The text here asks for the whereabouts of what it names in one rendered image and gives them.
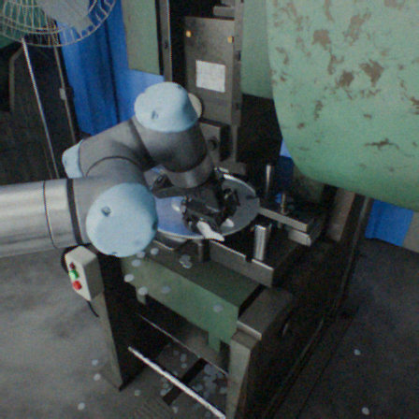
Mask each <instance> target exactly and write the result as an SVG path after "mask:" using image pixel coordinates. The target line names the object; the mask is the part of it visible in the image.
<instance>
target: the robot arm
mask: <svg viewBox="0 0 419 419"><path fill-rule="evenodd" d="M135 111H136V116H134V117H132V119H129V120H127V121H125V122H123V123H121V124H117V125H115V126H113V127H110V128H109V129H107V130H105V131H103V132H101V133H99V134H97V135H95V136H93V137H90V138H85V139H84V140H82V141H81V142H80V143H79V144H78V145H76V146H74V147H72V148H70V149H69V150H67V151H65V153H64V155H63V163H64V165H65V171H66V173H67V175H68V178H65V179H57V180H49V181H34V182H26V183H18V184H11V185H3V186H0V257H2V256H13V255H19V254H25V253H35V252H41V251H46V250H52V249H58V248H64V247H69V246H74V245H79V244H83V243H84V244H85V243H91V242H92V243H93V244H94V246H95V247H96V248H97V250H98V251H100V252H101V253H104V254H106V255H109V254H110V255H115V256H117V257H126V256H131V255H134V254H137V253H140V252H142V251H143V250H145V249H146V248H147V247H148V246H149V245H150V244H151V243H152V240H153V239H154V237H155V235H156V233H157V231H158V224H159V219H158V216H157V212H156V208H155V201H154V197H153V195H154V196H155V197H156V198H158V199H164V198H170V197H178V196H181V197H182V198H183V200H182V201H181V202H180V204H181V205H180V211H181V215H182V218H181V219H182V220H183V223H184V226H185V228H186V229H187V230H188V231H192V232H194V233H197V234H199V235H201V236H203V237H205V238H216V239H219V240H224V237H223V236H222V234H223V233H222V231H221V229H220V227H221V226H222V225H223V226H229V227H232V226H233V223H232V221H231V220H230V219H229V216H231V217H232V216H233V215H234V213H235V212H236V210H237V208H236V206H240V204H239V200H238V195H237V191H236V188H233V187H230V186H228V185H225V184H223V182H224V180H225V176H224V174H223V173H220V172H216V171H214V169H213V164H212V161H211V158H210V154H209V151H208V148H207V145H206V142H205V139H204V134H203V132H202V129H201V126H200V124H199V121H198V115H197V112H196V110H195V108H194V106H193V104H192V101H191V99H190V97H189V95H188V93H187V91H186V90H185V89H183V88H182V87H181V86H180V85H179V84H177V83H174V82H161V83H157V84H154V85H153V86H150V87H149V88H148V89H146V91H145V94H141V95H140V96H139V97H138V98H137V100H136V103H135ZM161 163H162V166H163V168H164V170H165V172H166V174H164V175H161V176H160V177H158V178H157V179H156V180H155V181H154V182H153V184H152V188H151V189H150V188H149V185H148V183H147V181H146V179H145V176H144V173H145V172H147V171H149V170H151V168H154V167H156V166H157V165H160V164H161ZM229 193H230V194H229ZM232 194H234V195H235V198H236V200H237V201H235V200H234V199H233V196H232Z"/></svg>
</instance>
